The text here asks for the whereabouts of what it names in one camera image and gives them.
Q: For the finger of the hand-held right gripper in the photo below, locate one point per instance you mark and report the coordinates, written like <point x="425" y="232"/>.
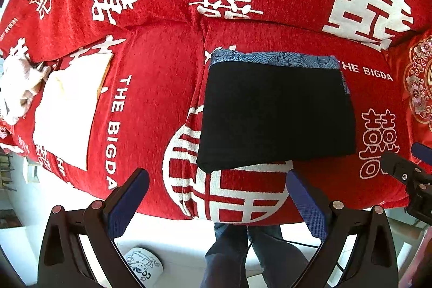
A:
<point x="400" y="166"/>
<point x="423" y="152"/>

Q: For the person's leg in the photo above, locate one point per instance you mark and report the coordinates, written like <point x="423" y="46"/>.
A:
<point x="224" y="257"/>
<point x="280" y="257"/>

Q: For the red embroidered cushion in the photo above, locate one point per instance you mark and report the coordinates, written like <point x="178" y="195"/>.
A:
<point x="418" y="78"/>

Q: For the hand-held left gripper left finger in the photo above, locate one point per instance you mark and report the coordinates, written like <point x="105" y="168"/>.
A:
<point x="126" y="203"/>

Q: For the person's right leg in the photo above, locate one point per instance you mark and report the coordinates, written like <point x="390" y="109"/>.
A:
<point x="280" y="257"/>

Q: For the white flat cloth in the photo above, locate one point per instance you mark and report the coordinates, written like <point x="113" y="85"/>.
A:
<point x="67" y="112"/>

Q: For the red wedding sofa cover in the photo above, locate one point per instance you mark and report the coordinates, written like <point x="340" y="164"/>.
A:
<point x="152" y="89"/>

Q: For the black pants with blue waistband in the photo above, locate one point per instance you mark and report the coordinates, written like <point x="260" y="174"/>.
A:
<point x="276" y="112"/>

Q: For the white box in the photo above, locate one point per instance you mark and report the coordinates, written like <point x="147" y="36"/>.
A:
<point x="32" y="173"/>

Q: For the person's left leg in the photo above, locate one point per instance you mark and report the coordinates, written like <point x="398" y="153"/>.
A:
<point x="224" y="257"/>

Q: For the white cartoon print slipper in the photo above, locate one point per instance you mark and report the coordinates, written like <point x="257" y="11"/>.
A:
<point x="141" y="262"/>

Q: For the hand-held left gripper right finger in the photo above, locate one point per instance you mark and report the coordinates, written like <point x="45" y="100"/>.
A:
<point x="307" y="203"/>

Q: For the white crumpled cloth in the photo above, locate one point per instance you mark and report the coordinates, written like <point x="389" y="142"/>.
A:
<point x="17" y="85"/>

